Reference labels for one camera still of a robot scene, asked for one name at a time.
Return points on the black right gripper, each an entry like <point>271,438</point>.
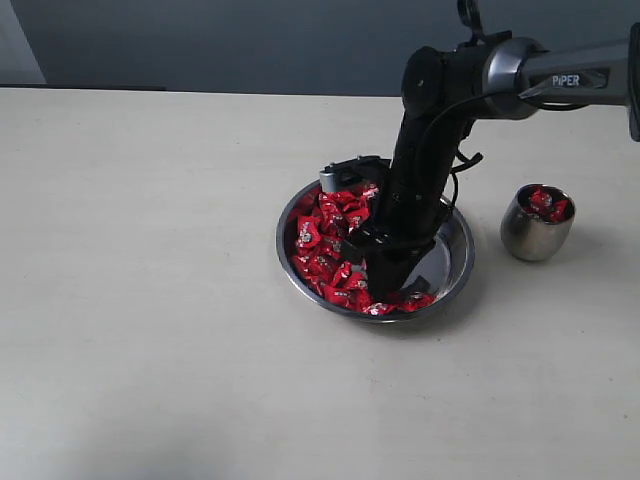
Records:
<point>404,218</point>

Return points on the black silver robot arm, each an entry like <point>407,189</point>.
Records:
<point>497,76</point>

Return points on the round steel plate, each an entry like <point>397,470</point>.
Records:
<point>445,270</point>

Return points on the steel cup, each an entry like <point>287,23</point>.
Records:
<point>527,238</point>

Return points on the red candy in cup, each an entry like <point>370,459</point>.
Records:
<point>545,205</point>

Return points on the red wrapped candy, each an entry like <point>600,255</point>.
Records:
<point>415,302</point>
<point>338,202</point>
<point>309,235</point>

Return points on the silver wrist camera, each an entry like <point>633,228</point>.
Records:
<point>340,175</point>

